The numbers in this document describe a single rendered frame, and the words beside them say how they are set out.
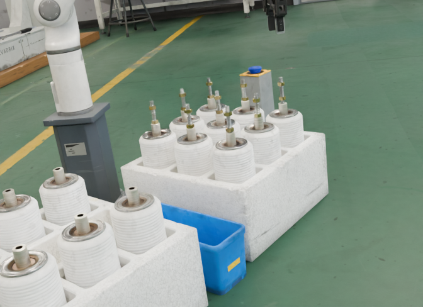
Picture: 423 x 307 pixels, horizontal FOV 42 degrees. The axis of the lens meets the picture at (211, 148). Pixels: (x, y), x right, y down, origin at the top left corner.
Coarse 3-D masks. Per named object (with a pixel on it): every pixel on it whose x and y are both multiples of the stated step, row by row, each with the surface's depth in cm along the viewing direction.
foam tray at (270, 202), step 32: (288, 160) 131; (320, 160) 145; (160, 192) 135; (192, 192) 127; (224, 192) 121; (256, 192) 122; (288, 192) 133; (320, 192) 147; (256, 224) 123; (288, 224) 135; (256, 256) 125
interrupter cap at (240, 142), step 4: (220, 140) 128; (224, 140) 128; (236, 140) 127; (240, 140) 126; (244, 140) 126; (216, 144) 125; (220, 144) 125; (224, 144) 126; (236, 144) 125; (240, 144) 124; (244, 144) 123; (220, 148) 123; (224, 148) 122; (228, 148) 122; (232, 148) 122; (236, 148) 122
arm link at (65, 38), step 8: (72, 8) 144; (72, 16) 146; (64, 24) 146; (72, 24) 147; (48, 32) 147; (56, 32) 146; (64, 32) 146; (72, 32) 146; (48, 40) 145; (56, 40) 143; (64, 40) 143; (72, 40) 144; (48, 48) 143; (56, 48) 142; (64, 48) 143; (72, 48) 144
